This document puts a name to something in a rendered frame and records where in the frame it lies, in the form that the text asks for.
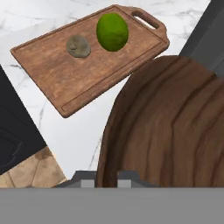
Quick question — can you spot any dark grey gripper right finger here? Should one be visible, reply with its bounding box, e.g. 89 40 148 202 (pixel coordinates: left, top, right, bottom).
116 170 160 189

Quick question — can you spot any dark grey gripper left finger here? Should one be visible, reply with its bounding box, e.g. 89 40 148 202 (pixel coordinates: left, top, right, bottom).
54 170 98 189

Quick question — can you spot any brown wooden bowl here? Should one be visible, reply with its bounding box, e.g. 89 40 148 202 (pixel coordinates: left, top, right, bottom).
96 55 224 188

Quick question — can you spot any dark cabinet front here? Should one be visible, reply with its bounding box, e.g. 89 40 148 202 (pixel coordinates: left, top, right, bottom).
0 65 48 176

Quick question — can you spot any brown wooden cutting board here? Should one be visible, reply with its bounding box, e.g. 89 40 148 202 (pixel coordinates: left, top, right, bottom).
10 3 171 119

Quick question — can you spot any green lime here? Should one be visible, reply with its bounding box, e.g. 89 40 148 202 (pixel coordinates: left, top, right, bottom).
95 12 130 53

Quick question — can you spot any dark grey appliance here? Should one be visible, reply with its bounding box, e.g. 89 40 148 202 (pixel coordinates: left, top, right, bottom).
178 0 224 77

